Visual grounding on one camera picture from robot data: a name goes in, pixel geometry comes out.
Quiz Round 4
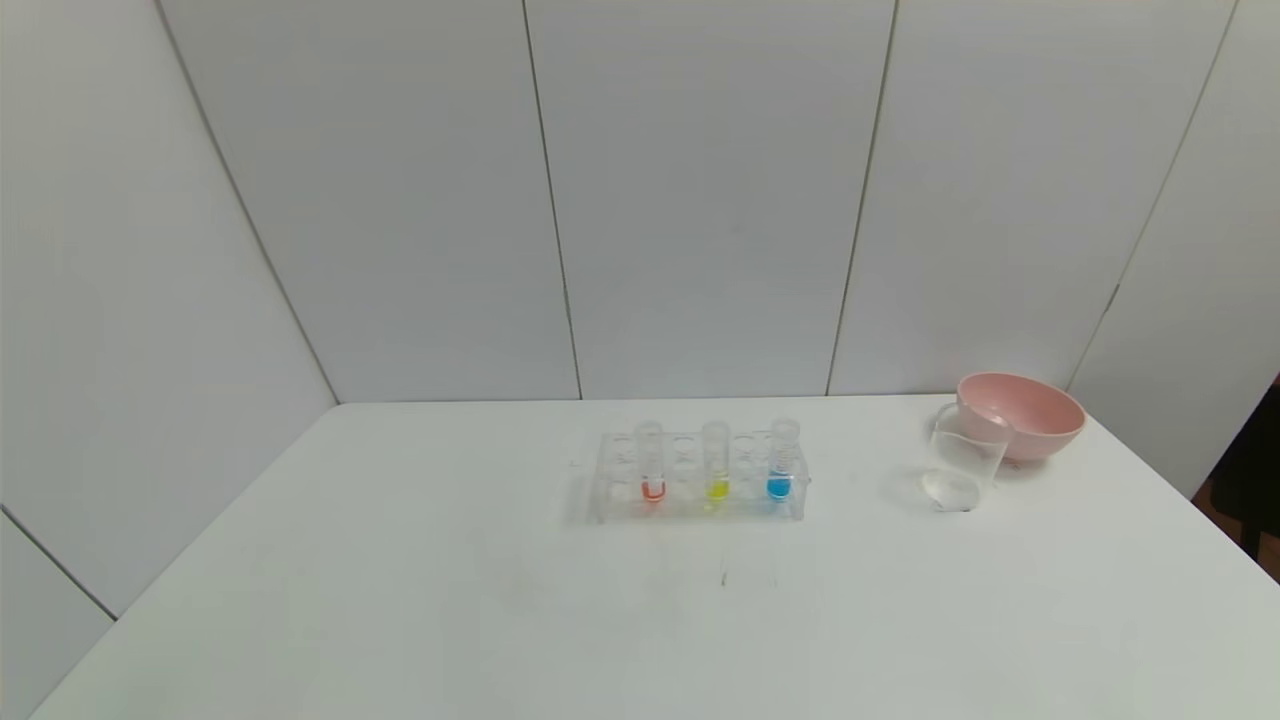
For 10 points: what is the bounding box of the test tube with yellow pigment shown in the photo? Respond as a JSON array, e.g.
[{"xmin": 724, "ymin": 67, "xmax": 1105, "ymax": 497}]
[{"xmin": 701, "ymin": 420, "xmax": 733, "ymax": 505}]

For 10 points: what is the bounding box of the test tube with blue pigment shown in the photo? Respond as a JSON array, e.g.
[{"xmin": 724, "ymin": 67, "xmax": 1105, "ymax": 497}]
[{"xmin": 767, "ymin": 417, "xmax": 802, "ymax": 503}]

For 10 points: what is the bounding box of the clear acrylic test tube rack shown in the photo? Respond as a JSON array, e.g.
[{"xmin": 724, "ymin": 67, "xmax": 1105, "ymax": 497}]
[{"xmin": 586, "ymin": 428, "xmax": 812, "ymax": 526}]

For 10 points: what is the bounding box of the test tube with red pigment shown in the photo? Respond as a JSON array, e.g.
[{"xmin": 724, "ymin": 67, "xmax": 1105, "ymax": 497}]
[{"xmin": 636, "ymin": 420, "xmax": 667, "ymax": 504}]

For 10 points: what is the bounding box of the clear glass beaker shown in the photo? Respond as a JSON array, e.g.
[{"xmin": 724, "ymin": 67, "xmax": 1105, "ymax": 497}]
[{"xmin": 921, "ymin": 402, "xmax": 1014, "ymax": 515}]

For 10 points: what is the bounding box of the dark background object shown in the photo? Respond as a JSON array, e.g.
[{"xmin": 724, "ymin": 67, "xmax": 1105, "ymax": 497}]
[{"xmin": 1195, "ymin": 375, "xmax": 1280, "ymax": 583}]

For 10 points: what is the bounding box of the pink bowl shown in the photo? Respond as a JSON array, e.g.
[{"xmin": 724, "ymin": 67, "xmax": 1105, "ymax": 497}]
[{"xmin": 956, "ymin": 372, "xmax": 1089, "ymax": 465}]

